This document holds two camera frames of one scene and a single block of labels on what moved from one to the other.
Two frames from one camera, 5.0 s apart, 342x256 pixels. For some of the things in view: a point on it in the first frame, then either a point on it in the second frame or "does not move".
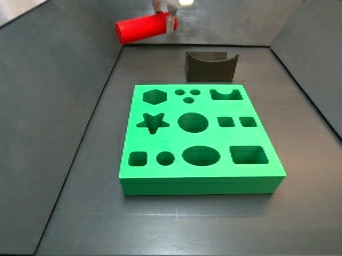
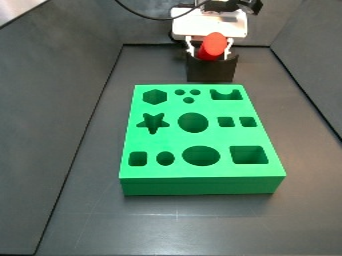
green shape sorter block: x=196 y=142 does not move
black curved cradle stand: x=209 y=67 does not move
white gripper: x=171 y=11 -> x=196 y=23
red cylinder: x=140 y=27 -> x=212 y=46
